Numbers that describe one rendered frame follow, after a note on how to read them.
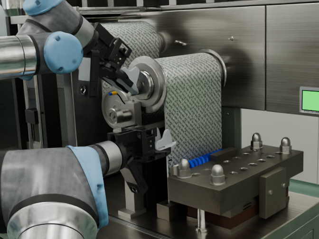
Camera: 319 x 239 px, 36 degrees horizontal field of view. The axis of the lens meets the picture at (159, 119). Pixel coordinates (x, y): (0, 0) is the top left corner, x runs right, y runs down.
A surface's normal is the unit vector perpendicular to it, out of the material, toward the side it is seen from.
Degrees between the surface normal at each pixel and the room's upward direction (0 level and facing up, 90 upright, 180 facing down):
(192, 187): 90
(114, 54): 90
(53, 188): 30
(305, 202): 0
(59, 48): 90
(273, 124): 90
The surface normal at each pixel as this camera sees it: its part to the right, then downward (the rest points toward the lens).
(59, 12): 0.64, 0.24
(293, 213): -0.04, -0.98
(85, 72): -0.67, 0.05
